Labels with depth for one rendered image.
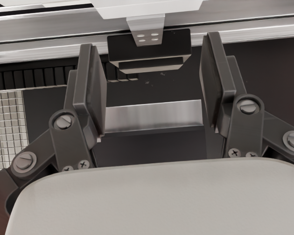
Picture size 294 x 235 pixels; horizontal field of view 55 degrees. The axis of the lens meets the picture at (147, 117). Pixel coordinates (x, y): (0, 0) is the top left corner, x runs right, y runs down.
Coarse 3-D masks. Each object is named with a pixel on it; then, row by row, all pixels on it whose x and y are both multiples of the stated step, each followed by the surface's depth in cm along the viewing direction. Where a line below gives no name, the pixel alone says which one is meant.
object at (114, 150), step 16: (112, 112) 23; (128, 112) 23; (144, 112) 23; (160, 112) 23; (176, 112) 23; (192, 112) 22; (112, 128) 23; (128, 128) 23; (144, 128) 23; (160, 128) 22; (176, 128) 22; (192, 128) 22; (96, 144) 22; (112, 144) 22; (128, 144) 22; (144, 144) 22; (160, 144) 22; (176, 144) 22; (192, 144) 22; (112, 160) 22; (128, 160) 22; (144, 160) 22; (160, 160) 22; (176, 160) 22
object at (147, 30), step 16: (144, 16) 25; (160, 16) 25; (144, 32) 31; (160, 32) 32; (176, 32) 40; (112, 48) 40; (128, 48) 40; (144, 48) 40; (160, 48) 40; (176, 48) 40; (128, 64) 42; (144, 64) 42; (160, 64) 41; (176, 64) 41
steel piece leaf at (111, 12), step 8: (176, 0) 22; (184, 0) 22; (192, 0) 22; (200, 0) 22; (96, 8) 22; (104, 8) 22; (112, 8) 23; (120, 8) 23; (128, 8) 23; (136, 8) 23; (144, 8) 23; (152, 8) 23; (160, 8) 24; (168, 8) 24; (176, 8) 24; (184, 8) 24; (192, 8) 24; (104, 16) 25; (112, 16) 25; (120, 16) 25; (128, 16) 25
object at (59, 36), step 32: (224, 0) 44; (256, 0) 44; (288, 0) 44; (0, 32) 46; (32, 32) 46; (64, 32) 45; (96, 32) 45; (128, 32) 46; (192, 32) 45; (224, 32) 45; (256, 32) 48; (288, 32) 51
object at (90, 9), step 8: (0, 8) 21; (8, 8) 21; (16, 8) 21; (24, 8) 21; (32, 8) 22; (40, 8) 23; (48, 8) 23; (56, 8) 23; (64, 8) 23; (72, 8) 23; (80, 8) 23; (88, 8) 23; (0, 16) 23; (8, 16) 23; (16, 16) 23; (24, 16) 23; (32, 16) 24
